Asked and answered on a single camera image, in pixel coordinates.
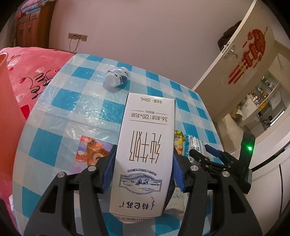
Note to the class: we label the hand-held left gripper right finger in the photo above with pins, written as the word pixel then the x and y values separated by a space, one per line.
pixel 180 174

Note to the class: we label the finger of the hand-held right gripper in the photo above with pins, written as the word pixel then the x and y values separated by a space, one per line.
pixel 213 150
pixel 208 164

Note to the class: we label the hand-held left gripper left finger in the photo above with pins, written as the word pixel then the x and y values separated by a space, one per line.
pixel 110 170

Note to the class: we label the cartoon printed packet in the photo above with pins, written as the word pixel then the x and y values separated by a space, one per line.
pixel 90 149

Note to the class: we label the yellow green snack packet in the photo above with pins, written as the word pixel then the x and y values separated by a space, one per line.
pixel 179 143

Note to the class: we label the white milk carton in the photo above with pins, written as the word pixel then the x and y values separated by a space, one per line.
pixel 145 136

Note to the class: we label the cardboard box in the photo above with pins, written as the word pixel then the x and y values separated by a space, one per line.
pixel 236 114

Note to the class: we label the storage shelves with goods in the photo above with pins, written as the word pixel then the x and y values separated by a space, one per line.
pixel 260 95

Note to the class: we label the blue checkered tablecloth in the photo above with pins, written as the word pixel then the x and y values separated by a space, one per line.
pixel 68 109

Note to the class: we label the beige door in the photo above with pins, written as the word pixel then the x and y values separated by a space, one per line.
pixel 226 68

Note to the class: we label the red door decoration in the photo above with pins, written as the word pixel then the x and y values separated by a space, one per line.
pixel 251 52

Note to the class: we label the black hanging bag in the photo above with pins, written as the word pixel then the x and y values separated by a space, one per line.
pixel 228 34

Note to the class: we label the wooden cabinet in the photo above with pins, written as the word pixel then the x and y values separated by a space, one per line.
pixel 34 29

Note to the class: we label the folded floral blankets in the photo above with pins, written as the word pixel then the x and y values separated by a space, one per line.
pixel 31 5

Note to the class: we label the wall socket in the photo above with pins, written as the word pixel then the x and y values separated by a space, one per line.
pixel 83 38
pixel 73 35

